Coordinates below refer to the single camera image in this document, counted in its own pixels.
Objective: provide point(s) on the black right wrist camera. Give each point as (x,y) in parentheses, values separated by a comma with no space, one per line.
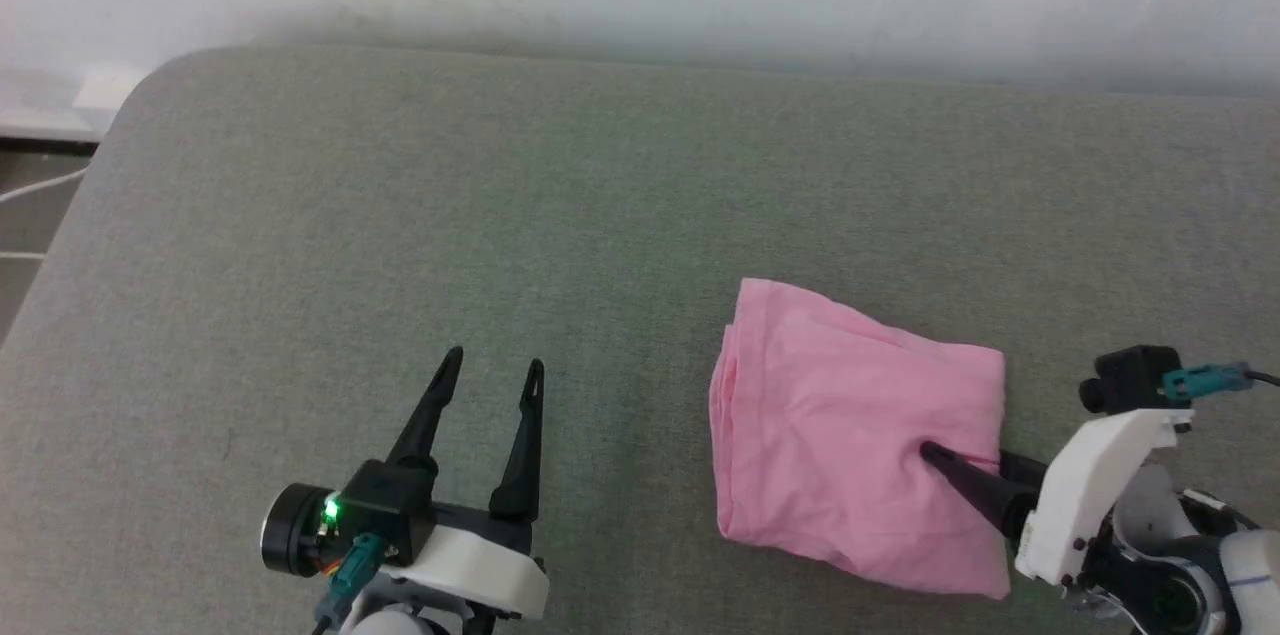
(1130,375)

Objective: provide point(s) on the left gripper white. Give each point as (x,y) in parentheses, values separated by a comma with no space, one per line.
(480,565)

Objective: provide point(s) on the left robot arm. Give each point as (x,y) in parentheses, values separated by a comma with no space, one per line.
(400,623)

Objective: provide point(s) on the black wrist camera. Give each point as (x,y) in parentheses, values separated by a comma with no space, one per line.
(1130,375)
(390,505)

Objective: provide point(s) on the pink cloth garment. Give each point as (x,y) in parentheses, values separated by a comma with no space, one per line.
(830,415)

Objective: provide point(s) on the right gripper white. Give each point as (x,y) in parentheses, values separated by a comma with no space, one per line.
(1085,485)

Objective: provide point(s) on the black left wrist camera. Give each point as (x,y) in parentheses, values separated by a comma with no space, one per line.
(390,505)

